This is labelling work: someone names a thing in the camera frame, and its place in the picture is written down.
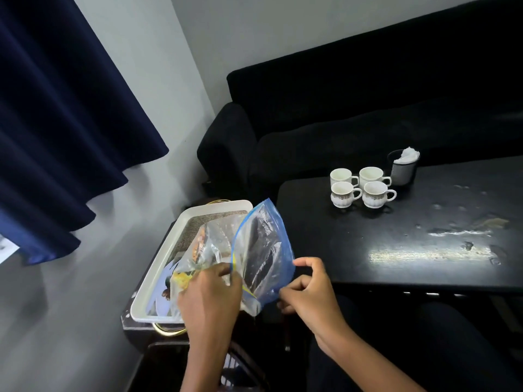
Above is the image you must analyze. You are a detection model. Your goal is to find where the person's left hand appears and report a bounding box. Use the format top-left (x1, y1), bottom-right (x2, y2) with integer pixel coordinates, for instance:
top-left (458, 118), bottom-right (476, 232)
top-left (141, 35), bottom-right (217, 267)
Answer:
top-left (176, 263), bottom-right (244, 344)

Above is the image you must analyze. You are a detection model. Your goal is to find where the person's right hand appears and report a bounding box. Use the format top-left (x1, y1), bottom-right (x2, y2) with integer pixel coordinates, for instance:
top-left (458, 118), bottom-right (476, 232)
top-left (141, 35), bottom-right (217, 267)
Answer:
top-left (277, 256), bottom-right (349, 347)

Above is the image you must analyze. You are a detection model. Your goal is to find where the clear zip bag blue seal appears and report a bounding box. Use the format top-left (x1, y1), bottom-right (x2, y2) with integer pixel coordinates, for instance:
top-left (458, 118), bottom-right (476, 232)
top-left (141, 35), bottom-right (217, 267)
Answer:
top-left (169, 198), bottom-right (296, 318)

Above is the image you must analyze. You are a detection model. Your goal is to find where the patterned white cup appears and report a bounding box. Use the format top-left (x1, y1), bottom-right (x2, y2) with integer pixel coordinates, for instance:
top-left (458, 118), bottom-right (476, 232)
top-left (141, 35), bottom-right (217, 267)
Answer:
top-left (330, 181), bottom-right (363, 209)
top-left (362, 181), bottom-right (398, 210)

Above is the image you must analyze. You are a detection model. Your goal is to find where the plain white cup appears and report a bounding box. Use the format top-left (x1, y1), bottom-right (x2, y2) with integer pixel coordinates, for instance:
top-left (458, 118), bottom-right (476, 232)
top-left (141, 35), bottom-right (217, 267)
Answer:
top-left (330, 168), bottom-right (360, 187)
top-left (358, 166), bottom-right (392, 188)

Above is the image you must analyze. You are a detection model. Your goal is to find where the black mug with tissue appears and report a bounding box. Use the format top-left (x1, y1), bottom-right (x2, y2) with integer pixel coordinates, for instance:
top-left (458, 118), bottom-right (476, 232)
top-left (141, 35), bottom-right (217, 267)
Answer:
top-left (387, 149), bottom-right (421, 187)

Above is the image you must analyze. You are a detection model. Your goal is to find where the stack of white napkins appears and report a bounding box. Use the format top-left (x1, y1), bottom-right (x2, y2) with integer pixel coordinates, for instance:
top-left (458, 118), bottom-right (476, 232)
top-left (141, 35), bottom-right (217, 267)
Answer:
top-left (393, 146), bottom-right (421, 165)

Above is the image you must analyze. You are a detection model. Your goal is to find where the dark brown glossy side table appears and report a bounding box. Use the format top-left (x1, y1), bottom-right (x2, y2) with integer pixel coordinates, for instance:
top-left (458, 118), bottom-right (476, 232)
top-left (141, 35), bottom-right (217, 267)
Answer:
top-left (121, 220), bottom-right (262, 356)

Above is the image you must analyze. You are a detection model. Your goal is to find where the white tray with printed base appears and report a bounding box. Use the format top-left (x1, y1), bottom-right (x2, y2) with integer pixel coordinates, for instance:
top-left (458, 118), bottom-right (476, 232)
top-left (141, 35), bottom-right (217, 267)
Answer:
top-left (130, 199), bottom-right (254, 324)

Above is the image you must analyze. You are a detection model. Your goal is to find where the black table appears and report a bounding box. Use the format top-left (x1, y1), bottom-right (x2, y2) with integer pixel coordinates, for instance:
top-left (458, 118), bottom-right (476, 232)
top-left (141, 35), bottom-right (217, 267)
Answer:
top-left (276, 155), bottom-right (523, 295)

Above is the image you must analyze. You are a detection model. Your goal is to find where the black fabric sofa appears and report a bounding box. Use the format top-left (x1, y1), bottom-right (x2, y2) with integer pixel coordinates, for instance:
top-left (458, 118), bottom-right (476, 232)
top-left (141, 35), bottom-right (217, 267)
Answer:
top-left (197, 0), bottom-right (523, 200)

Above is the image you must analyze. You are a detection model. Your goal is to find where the navy blue curtain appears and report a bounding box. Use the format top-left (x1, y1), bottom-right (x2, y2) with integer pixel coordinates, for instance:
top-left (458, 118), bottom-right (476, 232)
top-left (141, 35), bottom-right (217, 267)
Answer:
top-left (0, 0), bottom-right (169, 266)

